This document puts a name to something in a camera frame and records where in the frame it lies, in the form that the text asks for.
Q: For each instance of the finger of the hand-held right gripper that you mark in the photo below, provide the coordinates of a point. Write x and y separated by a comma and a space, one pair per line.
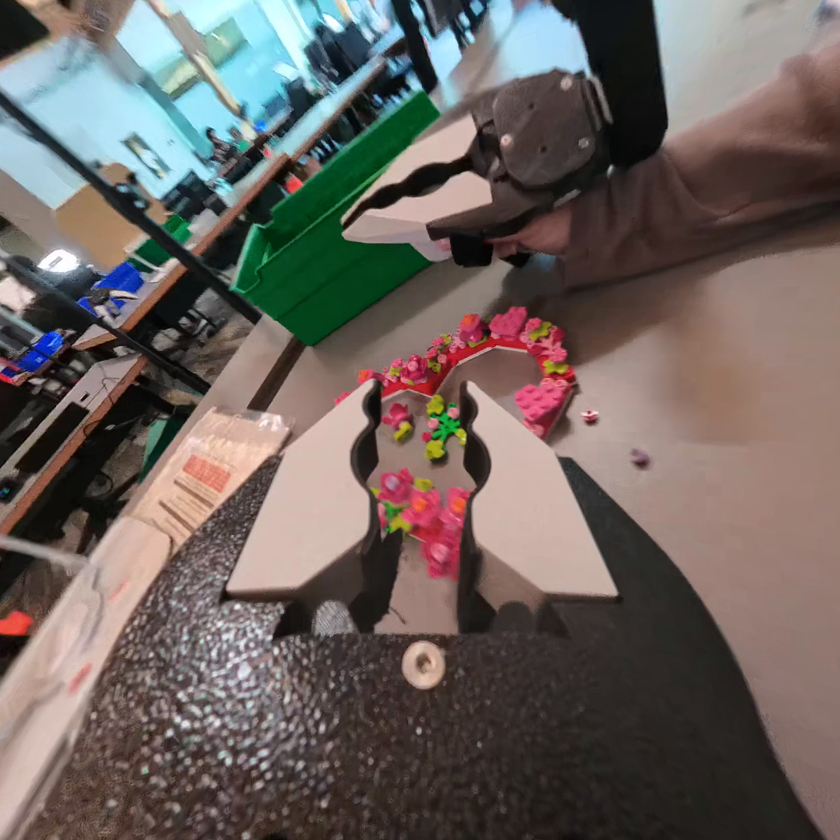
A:
394, 223
439, 154

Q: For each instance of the small green bin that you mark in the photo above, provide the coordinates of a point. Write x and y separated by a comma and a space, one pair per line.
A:
157, 246

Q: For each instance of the blue storage bin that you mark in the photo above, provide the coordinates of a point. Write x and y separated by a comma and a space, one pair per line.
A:
121, 279
39, 348

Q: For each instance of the person's right hand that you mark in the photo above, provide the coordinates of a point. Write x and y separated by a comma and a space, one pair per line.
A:
541, 236

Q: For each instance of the black stand pole with clamp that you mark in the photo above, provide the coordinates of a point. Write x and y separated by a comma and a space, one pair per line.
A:
164, 236

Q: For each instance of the lavender lego stud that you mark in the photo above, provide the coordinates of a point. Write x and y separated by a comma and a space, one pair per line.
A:
640, 457

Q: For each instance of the green lego flower stem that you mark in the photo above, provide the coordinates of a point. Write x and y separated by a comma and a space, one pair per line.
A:
446, 426

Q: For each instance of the clear plastic bag with sheet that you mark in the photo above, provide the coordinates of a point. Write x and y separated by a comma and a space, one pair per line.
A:
216, 459

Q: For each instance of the wall picture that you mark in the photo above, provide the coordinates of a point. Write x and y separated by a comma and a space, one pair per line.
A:
197, 62
148, 156

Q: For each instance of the small tan board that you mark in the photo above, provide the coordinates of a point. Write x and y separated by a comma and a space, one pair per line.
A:
92, 223

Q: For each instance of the person's right forearm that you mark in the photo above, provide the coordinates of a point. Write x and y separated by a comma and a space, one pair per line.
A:
709, 184

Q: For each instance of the green storage bin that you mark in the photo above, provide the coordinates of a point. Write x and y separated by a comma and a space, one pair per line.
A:
328, 275

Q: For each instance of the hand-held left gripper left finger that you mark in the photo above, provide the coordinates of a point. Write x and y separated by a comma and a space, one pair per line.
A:
308, 525

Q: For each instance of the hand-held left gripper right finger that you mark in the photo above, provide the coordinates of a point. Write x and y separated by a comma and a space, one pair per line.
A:
531, 525

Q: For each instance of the red pink lego flower wreath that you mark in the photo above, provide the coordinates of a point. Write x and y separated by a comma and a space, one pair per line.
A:
541, 403

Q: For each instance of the orange object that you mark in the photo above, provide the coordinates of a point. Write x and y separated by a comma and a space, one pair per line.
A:
13, 623

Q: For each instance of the pink lego flower with leaf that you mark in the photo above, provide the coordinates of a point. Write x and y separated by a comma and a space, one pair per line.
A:
397, 415

